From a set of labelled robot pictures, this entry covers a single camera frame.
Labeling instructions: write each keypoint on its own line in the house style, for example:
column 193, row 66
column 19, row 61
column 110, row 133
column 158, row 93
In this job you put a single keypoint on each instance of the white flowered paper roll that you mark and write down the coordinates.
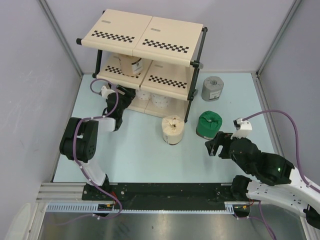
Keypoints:
column 160, row 101

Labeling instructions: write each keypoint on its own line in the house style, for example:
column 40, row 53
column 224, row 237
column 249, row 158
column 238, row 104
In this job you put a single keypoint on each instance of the aluminium frame rail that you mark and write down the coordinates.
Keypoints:
column 60, row 192

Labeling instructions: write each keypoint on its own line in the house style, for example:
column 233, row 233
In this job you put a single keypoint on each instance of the white dotted paper roll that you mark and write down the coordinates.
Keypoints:
column 142, row 94

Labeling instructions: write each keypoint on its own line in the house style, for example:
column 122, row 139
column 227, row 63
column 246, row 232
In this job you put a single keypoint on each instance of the green wrapped paper roll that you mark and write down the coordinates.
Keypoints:
column 209, row 123

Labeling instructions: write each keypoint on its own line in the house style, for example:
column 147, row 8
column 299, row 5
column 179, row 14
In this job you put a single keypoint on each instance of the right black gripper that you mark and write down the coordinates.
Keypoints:
column 223, row 138

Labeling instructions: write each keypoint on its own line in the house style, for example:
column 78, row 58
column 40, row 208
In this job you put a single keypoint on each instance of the cream paper roll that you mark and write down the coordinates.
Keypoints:
column 173, row 128

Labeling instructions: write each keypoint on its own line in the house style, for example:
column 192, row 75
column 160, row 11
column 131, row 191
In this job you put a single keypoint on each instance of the grey wrapped paper roll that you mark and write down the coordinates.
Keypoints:
column 212, row 88

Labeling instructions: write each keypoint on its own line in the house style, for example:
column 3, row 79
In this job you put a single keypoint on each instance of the brown paper roll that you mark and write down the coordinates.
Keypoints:
column 130, row 65

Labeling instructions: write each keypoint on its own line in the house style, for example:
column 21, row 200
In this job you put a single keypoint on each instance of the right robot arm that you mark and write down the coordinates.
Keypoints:
column 268, row 177

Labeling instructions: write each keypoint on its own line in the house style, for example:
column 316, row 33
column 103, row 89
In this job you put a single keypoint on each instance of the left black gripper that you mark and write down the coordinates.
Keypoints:
column 129, row 94

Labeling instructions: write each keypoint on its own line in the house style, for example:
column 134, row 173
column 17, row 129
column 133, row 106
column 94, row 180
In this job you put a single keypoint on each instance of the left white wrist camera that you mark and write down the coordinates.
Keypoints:
column 105, row 92

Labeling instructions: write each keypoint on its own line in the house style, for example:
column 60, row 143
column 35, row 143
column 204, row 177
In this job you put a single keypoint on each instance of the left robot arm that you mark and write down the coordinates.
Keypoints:
column 79, row 141

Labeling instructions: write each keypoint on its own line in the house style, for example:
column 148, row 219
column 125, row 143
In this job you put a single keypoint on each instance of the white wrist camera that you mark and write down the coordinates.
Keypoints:
column 105, row 92
column 243, row 128

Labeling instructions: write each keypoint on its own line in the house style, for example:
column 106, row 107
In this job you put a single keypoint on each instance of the beige three-tier shelf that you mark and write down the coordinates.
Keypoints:
column 170, row 49

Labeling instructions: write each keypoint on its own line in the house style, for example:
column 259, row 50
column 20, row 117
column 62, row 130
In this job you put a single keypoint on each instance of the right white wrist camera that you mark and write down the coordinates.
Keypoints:
column 243, row 128

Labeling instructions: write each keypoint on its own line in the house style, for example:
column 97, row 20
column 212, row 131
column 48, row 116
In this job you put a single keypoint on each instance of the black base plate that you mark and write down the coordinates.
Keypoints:
column 167, row 197

